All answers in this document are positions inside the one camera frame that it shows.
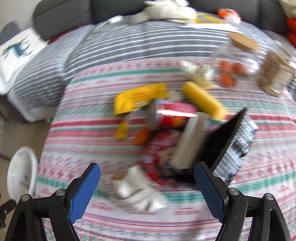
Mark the white wrapper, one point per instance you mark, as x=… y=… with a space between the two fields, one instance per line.
x=133 y=191

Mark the orange white toy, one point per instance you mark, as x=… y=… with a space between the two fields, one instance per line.
x=229 y=15

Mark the glass jar with cork lid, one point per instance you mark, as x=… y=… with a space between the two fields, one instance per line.
x=236 y=60

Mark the yellow green sponge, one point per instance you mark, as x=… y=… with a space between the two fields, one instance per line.
x=204 y=101

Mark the white charger adapter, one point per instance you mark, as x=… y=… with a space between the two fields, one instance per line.
x=115 y=19

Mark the red orange cushion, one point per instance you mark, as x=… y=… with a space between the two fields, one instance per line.
x=291 y=35

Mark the patterned red green tablecloth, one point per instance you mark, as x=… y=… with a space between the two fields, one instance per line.
x=83 y=131

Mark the red snack bag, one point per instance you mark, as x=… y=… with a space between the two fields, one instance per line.
x=156 y=155

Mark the yellow book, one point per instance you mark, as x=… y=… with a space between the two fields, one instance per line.
x=205 y=21

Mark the black box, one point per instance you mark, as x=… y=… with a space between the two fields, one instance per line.
x=212 y=151

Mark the white deer print pillow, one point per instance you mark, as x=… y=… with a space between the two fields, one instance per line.
x=16 y=54

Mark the orange tangerine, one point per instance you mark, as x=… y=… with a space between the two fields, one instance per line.
x=226 y=80
x=239 y=68
x=225 y=66

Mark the red soda can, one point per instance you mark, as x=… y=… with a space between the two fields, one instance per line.
x=168 y=114

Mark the yellow snack wrapper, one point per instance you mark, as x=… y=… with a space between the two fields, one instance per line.
x=132 y=99

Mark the glass jar with crackers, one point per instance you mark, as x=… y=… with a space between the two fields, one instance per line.
x=277 y=70

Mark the grey striped quilt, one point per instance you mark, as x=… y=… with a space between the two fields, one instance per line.
x=39 y=86

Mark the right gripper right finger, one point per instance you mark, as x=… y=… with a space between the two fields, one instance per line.
x=231 y=207

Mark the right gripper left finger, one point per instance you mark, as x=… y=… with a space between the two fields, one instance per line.
x=62 y=208

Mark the dark grey sofa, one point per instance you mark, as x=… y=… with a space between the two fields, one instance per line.
x=52 y=18

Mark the white trash bin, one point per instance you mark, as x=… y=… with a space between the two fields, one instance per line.
x=22 y=173

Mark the cream paper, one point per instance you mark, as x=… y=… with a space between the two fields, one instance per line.
x=202 y=75

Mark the white plush toy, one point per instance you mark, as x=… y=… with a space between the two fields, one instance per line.
x=164 y=10

